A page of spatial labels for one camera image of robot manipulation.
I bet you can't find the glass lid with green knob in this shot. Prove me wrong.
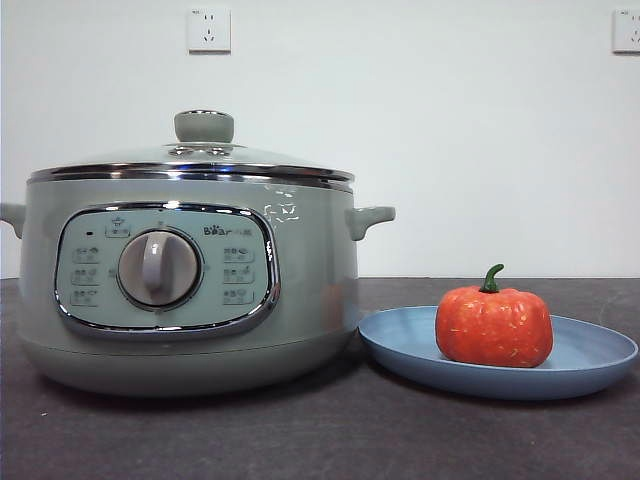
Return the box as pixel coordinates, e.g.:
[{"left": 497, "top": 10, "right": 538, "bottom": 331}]
[{"left": 27, "top": 109, "right": 356, "bottom": 185}]

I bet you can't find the orange pumpkin with green stem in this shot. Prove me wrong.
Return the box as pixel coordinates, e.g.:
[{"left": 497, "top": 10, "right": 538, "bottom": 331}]
[{"left": 434, "top": 263, "right": 554, "bottom": 369}]

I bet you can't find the pale green electric steamer pot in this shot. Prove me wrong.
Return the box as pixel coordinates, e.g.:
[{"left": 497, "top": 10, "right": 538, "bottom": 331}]
[{"left": 0, "top": 177, "right": 397, "bottom": 399}]

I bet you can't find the blue round plate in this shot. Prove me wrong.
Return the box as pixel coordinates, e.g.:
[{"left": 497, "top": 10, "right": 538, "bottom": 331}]
[{"left": 357, "top": 305, "right": 640, "bottom": 400}]

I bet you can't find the white wall socket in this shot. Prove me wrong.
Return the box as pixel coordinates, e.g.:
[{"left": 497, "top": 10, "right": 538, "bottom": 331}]
[
  {"left": 187, "top": 6, "right": 233, "bottom": 55},
  {"left": 612, "top": 9, "right": 640, "bottom": 55}
]

